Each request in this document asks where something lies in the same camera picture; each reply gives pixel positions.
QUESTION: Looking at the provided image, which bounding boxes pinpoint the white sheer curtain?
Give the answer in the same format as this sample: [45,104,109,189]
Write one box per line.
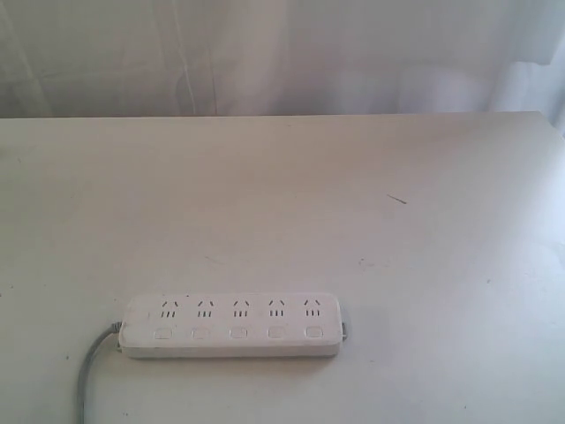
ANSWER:
[1,1,564,128]

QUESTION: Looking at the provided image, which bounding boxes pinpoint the white power strip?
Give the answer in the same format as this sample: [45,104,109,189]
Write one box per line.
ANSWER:
[118,292,347,359]

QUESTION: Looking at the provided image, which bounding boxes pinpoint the grey power cable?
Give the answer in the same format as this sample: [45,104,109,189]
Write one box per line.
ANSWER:
[75,321,123,424]

